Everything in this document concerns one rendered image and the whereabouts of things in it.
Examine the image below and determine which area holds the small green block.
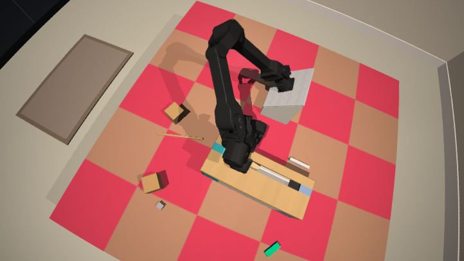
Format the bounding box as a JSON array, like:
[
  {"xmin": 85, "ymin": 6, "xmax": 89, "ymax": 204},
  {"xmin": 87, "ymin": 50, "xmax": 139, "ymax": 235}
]
[{"xmin": 264, "ymin": 242, "xmax": 281, "ymax": 257}]

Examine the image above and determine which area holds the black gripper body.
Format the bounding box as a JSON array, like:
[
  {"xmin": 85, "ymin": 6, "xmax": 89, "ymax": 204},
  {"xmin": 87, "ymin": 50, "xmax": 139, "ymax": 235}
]
[{"xmin": 230, "ymin": 120, "xmax": 267, "ymax": 174}]

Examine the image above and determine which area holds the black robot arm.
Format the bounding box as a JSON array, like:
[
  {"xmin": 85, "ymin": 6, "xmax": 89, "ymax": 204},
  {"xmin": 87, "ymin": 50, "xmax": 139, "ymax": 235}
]
[{"xmin": 206, "ymin": 19, "xmax": 295, "ymax": 168}]

